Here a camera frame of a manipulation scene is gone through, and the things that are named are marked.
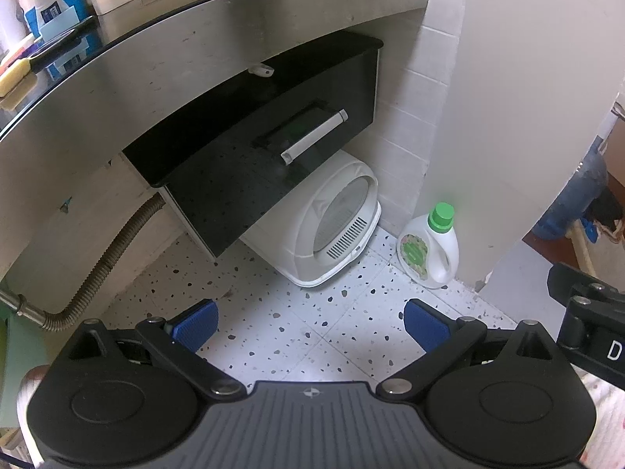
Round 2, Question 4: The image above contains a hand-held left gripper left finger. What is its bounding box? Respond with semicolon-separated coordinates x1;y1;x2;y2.
68;299;243;399

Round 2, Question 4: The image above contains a white detergent bottle green cap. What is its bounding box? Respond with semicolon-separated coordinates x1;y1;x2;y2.
397;202;460;289

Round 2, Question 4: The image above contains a white tube with label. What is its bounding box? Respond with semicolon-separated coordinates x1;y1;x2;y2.
33;0;69;27

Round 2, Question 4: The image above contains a black drawer with white handle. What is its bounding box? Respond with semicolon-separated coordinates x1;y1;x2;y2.
122;32;384;259

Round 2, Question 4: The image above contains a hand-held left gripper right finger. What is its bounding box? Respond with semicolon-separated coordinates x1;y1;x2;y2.
376;298;557;396

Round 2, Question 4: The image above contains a light blue small box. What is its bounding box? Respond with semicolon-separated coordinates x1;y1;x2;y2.
39;7;85;44

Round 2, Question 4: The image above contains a yellow sponge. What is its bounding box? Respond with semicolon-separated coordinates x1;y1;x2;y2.
0;59;33;98

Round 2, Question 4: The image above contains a white cat litter box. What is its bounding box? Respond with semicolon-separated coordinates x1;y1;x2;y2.
239;149;382;288

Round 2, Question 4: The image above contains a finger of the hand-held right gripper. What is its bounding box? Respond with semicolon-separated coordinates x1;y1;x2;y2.
547;263;625;304

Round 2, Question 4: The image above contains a flexible metal hose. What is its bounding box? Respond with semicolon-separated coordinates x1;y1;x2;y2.
0;193;167;333

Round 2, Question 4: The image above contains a grey vanity counter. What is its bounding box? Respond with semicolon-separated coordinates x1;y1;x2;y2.
0;0;433;304

